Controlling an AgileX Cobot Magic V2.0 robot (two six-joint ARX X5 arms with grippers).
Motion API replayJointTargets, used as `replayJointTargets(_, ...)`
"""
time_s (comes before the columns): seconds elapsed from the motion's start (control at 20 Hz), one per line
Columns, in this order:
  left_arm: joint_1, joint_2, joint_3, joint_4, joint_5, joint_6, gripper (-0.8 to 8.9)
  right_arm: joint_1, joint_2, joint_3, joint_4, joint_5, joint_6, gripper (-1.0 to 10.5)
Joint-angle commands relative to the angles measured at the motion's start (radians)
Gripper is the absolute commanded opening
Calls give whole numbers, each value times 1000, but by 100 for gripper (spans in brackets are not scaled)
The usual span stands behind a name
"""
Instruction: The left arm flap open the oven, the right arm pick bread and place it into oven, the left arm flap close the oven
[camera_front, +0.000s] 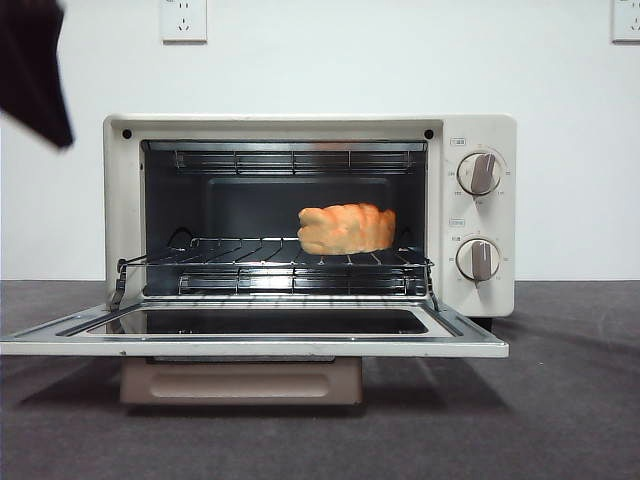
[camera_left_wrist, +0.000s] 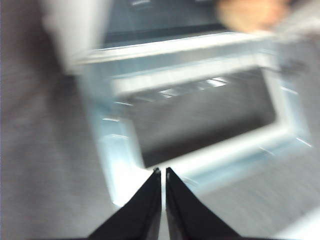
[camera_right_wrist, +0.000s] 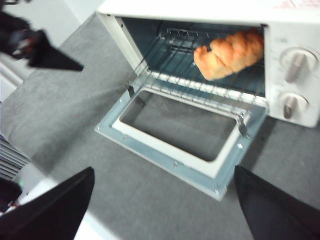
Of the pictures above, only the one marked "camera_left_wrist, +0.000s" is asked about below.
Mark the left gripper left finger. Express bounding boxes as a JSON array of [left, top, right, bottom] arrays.
[[87, 166, 162, 240]]

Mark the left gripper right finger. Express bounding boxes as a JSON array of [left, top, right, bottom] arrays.
[[165, 166, 241, 240]]

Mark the glass oven door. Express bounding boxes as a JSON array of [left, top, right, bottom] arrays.
[[72, 31, 315, 210]]

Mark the orange-brown bread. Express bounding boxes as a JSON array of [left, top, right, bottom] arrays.
[[216, 0, 288, 32]]

